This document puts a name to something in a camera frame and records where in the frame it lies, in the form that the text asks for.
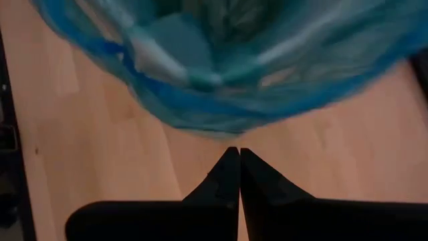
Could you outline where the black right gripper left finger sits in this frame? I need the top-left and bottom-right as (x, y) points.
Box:
(65, 146), (241, 241)

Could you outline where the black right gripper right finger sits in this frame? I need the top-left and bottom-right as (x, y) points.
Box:
(239, 147), (428, 241)

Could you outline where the teal green trash bag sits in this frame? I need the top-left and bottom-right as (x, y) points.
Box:
(29, 0), (428, 140)

